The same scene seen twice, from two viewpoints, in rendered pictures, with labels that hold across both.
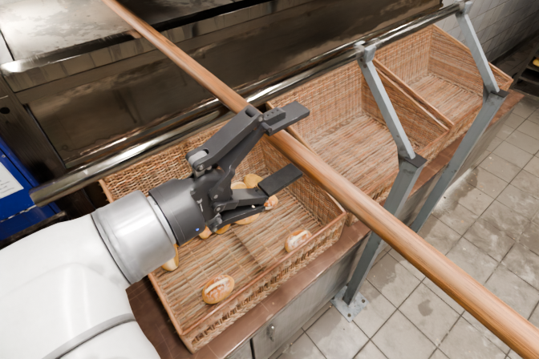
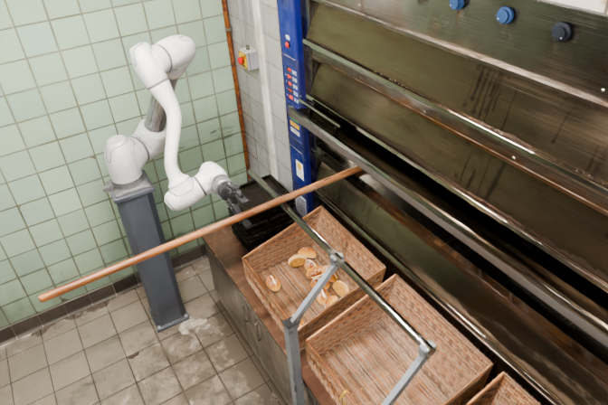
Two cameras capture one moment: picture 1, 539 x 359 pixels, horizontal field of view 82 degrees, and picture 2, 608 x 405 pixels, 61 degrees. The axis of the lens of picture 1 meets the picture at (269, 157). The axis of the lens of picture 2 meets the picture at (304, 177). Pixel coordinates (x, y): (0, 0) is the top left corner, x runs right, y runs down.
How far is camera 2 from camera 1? 2.08 m
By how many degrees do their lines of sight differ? 73
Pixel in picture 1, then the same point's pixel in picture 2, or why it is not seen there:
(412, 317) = not seen: outside the picture
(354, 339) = not seen: outside the picture
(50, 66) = (326, 154)
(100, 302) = (204, 181)
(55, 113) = (325, 169)
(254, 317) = (256, 303)
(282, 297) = (264, 316)
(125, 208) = (222, 177)
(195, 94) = (363, 219)
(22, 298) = (204, 170)
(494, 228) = not seen: outside the picture
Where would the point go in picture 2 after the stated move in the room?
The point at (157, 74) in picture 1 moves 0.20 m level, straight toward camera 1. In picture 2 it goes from (356, 193) to (315, 202)
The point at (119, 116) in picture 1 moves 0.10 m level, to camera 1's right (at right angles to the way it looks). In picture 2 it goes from (336, 193) to (335, 204)
